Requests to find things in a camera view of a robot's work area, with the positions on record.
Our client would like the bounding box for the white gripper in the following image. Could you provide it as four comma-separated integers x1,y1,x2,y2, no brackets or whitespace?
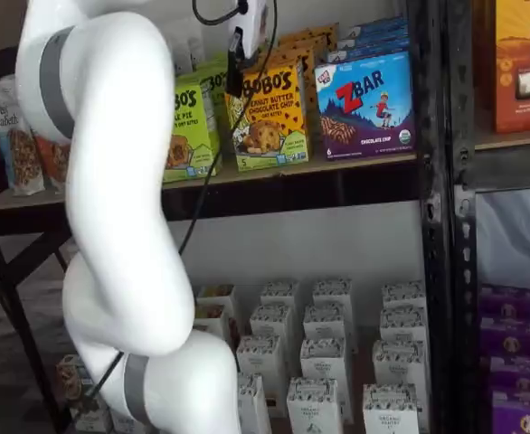
226,0,269,96

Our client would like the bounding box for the green Bobo's apple pie box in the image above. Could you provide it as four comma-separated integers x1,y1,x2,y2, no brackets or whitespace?
195,52,235,171
161,83,223,184

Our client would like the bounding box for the wooden shelf board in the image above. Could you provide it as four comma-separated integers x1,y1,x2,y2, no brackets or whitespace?
475,129,530,151
0,153,418,213

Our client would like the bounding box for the blue Zbar chocolate chip box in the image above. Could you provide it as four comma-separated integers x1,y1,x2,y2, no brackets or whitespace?
327,38,412,63
314,50,416,160
336,26,410,50
346,15,407,38

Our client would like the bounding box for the purely elizabeth granola bag orange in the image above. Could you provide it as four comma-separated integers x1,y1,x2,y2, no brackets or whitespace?
30,128,72,194

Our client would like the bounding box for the large orange cereal box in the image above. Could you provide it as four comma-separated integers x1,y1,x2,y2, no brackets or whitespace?
475,0,530,135

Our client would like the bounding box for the black metal shelf rack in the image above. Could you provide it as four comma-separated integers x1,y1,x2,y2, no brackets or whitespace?
0,0,454,434

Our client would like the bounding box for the dark grey metal shelf rack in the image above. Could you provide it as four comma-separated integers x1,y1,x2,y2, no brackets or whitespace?
445,0,530,434

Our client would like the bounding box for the box with cookie print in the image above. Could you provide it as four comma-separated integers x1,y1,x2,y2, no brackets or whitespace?
55,354,95,403

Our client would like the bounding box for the purple snack box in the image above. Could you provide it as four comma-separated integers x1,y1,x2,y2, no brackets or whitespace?
478,316,530,363
490,391,530,434
478,283,530,323
488,354,530,399

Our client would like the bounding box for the white box with dark print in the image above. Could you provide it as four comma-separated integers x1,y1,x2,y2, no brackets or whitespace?
69,397,113,434

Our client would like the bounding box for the white purely elizabeth granola bag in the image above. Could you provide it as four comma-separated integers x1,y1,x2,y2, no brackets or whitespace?
167,24,206,77

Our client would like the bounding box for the white carton with colourful print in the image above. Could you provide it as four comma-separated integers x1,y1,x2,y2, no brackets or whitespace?
191,303,230,339
195,283,238,317

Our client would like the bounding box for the white Organic Pantry carton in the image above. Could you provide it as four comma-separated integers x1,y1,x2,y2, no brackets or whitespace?
381,280,427,313
260,280,300,313
312,278,353,313
372,338,429,390
363,382,421,434
286,377,344,434
250,303,296,344
236,373,273,434
236,335,284,417
299,337,353,424
303,303,350,344
379,306,429,345

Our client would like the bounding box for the purely elizabeth granola bag blue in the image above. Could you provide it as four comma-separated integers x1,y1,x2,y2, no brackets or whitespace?
0,79,45,196

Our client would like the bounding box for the black cable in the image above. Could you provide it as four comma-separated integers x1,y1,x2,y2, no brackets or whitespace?
83,0,279,408

